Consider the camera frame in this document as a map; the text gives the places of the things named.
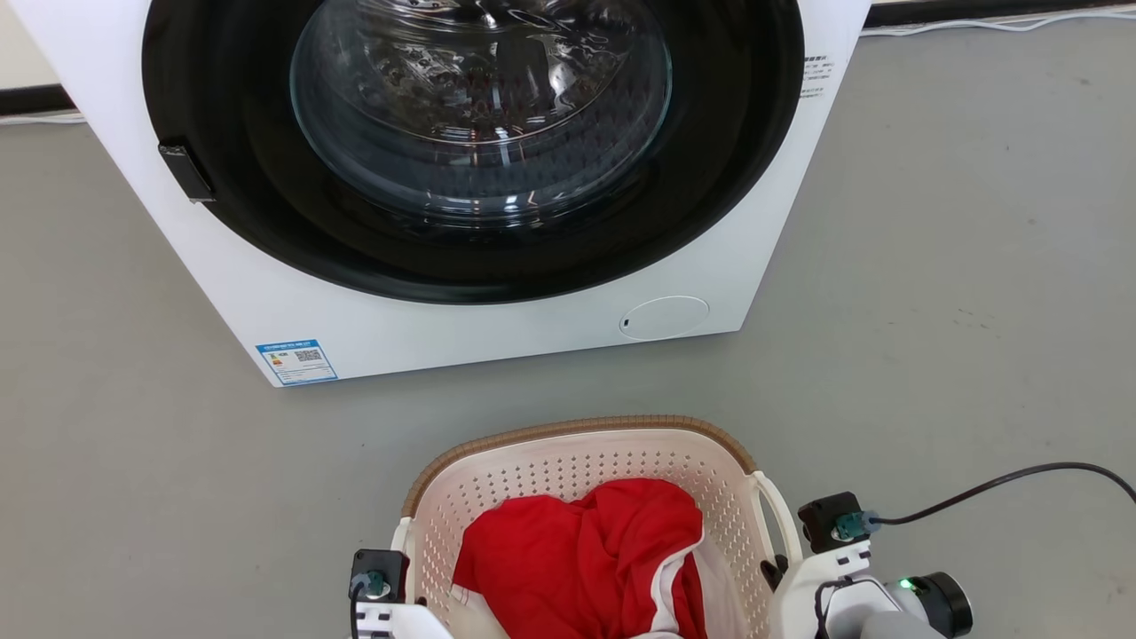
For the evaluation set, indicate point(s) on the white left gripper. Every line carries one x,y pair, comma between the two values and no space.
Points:
399,623

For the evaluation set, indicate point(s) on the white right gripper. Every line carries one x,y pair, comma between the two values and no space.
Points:
799,599

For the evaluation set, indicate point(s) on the cream perforated laundry basket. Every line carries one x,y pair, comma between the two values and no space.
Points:
568,461

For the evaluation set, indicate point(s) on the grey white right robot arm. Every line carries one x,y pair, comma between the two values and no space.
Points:
896,608

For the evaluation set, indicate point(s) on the red garment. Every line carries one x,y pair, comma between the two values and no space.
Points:
568,559

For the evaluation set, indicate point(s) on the round white filter cover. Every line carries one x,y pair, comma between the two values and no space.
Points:
666,318

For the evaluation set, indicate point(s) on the blue energy label sticker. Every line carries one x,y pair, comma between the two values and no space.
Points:
297,362

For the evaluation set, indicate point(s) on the white front-load washing machine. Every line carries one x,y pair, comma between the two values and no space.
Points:
497,337

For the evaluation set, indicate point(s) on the black round glass washer door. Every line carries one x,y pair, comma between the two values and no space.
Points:
248,177

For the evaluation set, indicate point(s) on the small printed text sticker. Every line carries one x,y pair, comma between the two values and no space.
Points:
816,75

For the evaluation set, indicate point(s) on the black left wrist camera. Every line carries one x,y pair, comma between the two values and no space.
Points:
380,568

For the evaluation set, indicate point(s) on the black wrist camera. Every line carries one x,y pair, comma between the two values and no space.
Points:
825,519
380,568

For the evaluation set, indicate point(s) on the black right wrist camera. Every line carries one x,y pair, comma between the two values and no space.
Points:
825,519

